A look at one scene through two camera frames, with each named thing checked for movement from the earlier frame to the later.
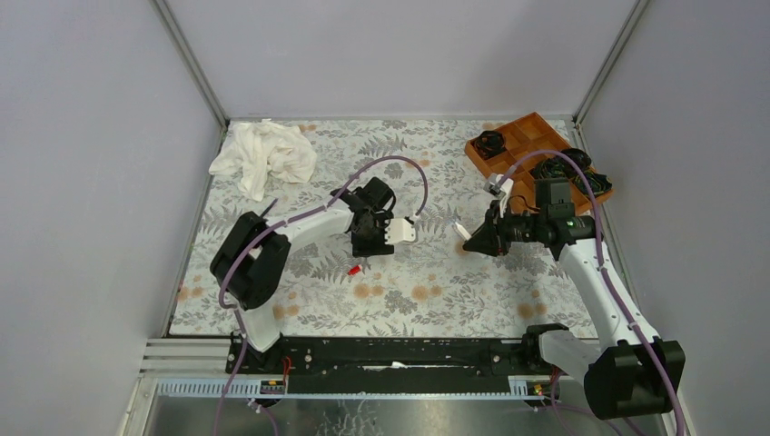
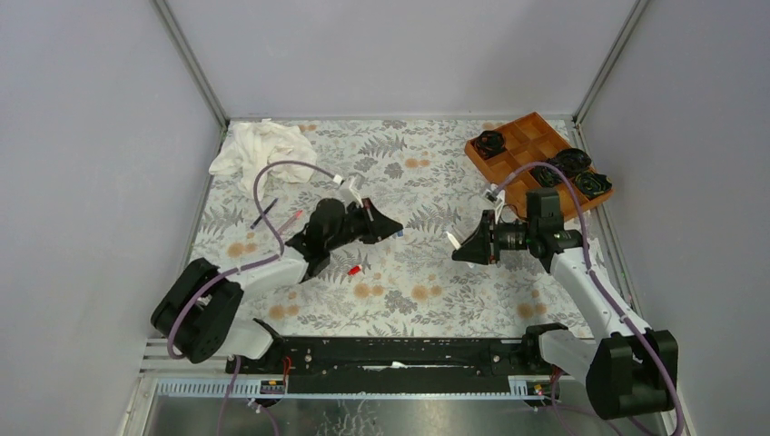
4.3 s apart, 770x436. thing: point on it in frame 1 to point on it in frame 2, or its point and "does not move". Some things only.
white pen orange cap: x=462 y=231 to x=454 y=241
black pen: x=271 y=204 does not move
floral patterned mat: x=429 y=287 does not move
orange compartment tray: x=494 y=152 does not move
